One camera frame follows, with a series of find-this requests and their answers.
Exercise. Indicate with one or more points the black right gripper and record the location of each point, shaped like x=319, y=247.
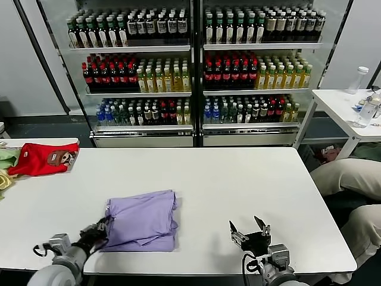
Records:
x=256, y=243

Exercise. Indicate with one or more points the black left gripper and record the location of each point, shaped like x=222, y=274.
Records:
x=92, y=238

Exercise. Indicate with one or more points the purple t-shirt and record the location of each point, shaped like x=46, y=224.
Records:
x=143, y=220

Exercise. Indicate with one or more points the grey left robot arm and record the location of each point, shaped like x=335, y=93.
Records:
x=59, y=271

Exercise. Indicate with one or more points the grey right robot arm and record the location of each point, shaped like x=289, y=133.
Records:
x=282, y=278

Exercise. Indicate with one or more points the glass beverage display cabinet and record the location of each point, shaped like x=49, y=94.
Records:
x=141, y=140
x=249, y=138

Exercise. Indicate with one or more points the red bear-print t-shirt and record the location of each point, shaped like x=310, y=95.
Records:
x=34, y=161

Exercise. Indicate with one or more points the small blue water bottle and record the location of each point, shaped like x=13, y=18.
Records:
x=215, y=116
x=100, y=117
x=108, y=117
x=206, y=116

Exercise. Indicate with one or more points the yellow garment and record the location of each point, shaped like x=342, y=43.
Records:
x=4, y=180

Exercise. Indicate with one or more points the small dark white-capped bottle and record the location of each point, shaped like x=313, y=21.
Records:
x=255, y=114
x=147, y=116
x=139, y=117
x=131, y=117
x=240, y=116
x=248, y=115
x=263, y=113
x=154, y=116

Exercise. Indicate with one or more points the red cloth pile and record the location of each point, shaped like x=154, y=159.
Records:
x=330, y=153

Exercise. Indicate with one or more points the person leg beige trousers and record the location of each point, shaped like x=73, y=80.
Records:
x=348, y=175
x=366, y=229

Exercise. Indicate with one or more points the light green garment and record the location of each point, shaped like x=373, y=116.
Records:
x=6, y=158

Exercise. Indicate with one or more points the small red-capped cola bottle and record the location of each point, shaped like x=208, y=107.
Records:
x=163, y=114
x=279, y=112
x=171, y=114
x=271, y=113

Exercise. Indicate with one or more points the small yellow juice bottle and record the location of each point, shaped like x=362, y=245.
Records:
x=186, y=117
x=179, y=117
x=287, y=114
x=294, y=113

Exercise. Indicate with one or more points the green cloth pile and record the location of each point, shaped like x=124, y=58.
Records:
x=369, y=152

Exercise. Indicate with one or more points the yellow-green juice bottle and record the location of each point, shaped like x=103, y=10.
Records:
x=270, y=80
x=297, y=80
x=159, y=83
x=176, y=83
x=261, y=80
x=288, y=80
x=167, y=83
x=279, y=80
x=150, y=83
x=184, y=83
x=141, y=83
x=306, y=79

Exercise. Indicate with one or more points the white side table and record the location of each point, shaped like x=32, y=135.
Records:
x=329, y=102

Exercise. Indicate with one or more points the clear labelled water bottle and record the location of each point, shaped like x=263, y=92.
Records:
x=365, y=114

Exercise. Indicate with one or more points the small blue white packet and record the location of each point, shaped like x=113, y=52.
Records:
x=355, y=105

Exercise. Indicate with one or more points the black diagonal pole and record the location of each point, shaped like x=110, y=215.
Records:
x=41, y=56

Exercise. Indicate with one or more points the tall clear white-capped bottle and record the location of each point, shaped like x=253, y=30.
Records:
x=356, y=82

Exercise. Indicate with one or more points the green-capped dark tea bottle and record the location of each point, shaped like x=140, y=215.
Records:
x=250, y=32
x=229, y=32
x=122, y=36
x=209, y=32
x=83, y=37
x=102, y=37
x=112, y=36
x=259, y=32
x=93, y=37
x=219, y=32
x=239, y=32
x=73, y=37

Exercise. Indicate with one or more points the dark bottle white label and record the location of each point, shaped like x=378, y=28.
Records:
x=181, y=27
x=161, y=27
x=131, y=28
x=151, y=28
x=141, y=28
x=171, y=27

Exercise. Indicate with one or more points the dark bottle beige label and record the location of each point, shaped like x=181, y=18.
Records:
x=290, y=25
x=280, y=25
x=270, y=25
x=310, y=25
x=319, y=25
x=300, y=25

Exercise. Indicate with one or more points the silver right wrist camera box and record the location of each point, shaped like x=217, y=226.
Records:
x=279, y=254

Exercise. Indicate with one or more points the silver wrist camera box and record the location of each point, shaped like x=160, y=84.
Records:
x=279, y=254
x=59, y=243

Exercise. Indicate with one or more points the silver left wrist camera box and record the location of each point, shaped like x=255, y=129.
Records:
x=59, y=243

